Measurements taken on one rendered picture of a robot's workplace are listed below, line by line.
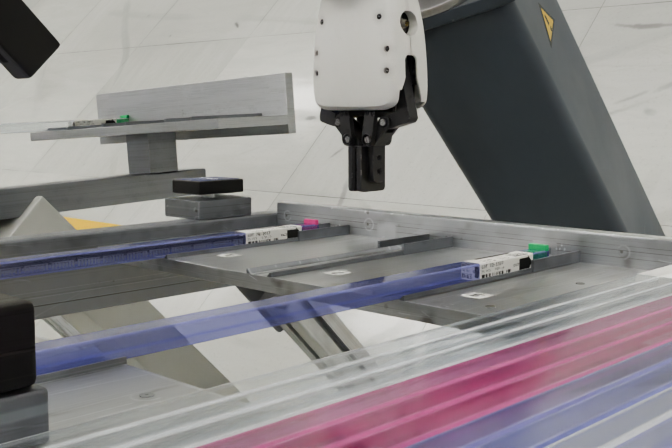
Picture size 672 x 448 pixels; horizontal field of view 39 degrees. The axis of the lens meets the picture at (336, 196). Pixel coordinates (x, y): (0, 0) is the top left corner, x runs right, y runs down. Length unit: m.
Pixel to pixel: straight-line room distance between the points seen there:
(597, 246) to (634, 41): 1.43
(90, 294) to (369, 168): 0.26
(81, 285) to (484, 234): 0.31
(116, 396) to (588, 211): 0.96
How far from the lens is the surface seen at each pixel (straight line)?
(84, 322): 1.04
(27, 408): 0.31
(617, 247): 0.66
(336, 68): 0.83
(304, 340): 0.98
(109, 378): 0.39
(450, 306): 0.51
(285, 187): 2.25
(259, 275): 0.61
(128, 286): 0.78
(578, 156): 1.19
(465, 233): 0.73
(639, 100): 1.93
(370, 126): 0.82
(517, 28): 1.07
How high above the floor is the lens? 1.21
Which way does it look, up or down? 35 degrees down
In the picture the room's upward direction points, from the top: 37 degrees counter-clockwise
